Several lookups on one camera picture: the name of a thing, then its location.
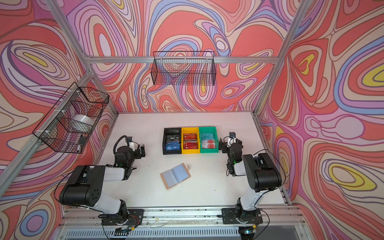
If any tan leather card holder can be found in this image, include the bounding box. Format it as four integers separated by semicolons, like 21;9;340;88
161;163;191;190

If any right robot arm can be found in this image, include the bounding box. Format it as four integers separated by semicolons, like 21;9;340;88
218;138;283;225

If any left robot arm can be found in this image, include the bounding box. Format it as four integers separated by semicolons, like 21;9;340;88
54;135;146;226

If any red card in green bin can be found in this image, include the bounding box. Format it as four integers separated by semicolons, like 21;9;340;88
202;141;216;149

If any red card in yellow bin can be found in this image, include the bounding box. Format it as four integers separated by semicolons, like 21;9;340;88
183;142;199;150

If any blue VIP card in bin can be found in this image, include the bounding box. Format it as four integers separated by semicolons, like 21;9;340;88
166;142;180;151

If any black card in bin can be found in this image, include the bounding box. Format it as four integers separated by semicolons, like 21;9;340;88
166;135;180;143

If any green plastic bin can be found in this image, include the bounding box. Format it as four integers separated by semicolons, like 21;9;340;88
199;126;219;154

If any yellow plastic bin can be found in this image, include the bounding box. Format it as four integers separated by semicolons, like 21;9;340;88
182;127;201;154

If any black plastic bin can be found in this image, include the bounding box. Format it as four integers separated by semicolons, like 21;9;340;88
163;128;182;155

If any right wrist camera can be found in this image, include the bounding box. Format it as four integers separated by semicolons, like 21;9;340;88
227;132;237;146

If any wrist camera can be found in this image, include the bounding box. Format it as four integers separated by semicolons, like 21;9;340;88
125;137;134;146
227;132;237;146

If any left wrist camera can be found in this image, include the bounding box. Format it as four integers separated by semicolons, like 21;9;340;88
125;137;134;146

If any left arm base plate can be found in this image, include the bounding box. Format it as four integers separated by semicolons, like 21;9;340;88
100;209;144;227

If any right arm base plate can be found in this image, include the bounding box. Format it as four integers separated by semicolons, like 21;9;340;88
217;208;263;226

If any black wire basket on left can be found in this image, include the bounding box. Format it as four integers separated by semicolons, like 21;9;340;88
33;83;110;154

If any black wire basket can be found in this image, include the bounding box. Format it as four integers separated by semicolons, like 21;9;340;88
33;83;110;154
151;51;217;87

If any aluminium front rail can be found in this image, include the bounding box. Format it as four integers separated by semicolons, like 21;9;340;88
59;205;307;228

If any black wire basket at back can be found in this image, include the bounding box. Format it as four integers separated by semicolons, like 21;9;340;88
151;51;217;87

